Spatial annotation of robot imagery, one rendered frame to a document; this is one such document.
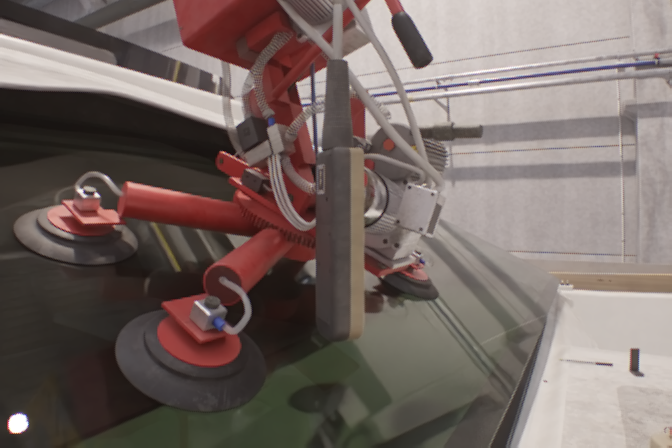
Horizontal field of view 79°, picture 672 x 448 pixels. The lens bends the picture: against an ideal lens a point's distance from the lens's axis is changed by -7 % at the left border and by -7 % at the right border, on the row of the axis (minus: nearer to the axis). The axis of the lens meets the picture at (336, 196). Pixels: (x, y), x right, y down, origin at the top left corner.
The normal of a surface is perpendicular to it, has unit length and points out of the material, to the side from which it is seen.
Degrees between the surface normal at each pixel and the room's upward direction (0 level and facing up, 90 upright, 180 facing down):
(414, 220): 82
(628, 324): 90
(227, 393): 48
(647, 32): 90
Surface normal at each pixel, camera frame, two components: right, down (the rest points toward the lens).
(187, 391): 0.39, -0.73
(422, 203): -0.43, -0.17
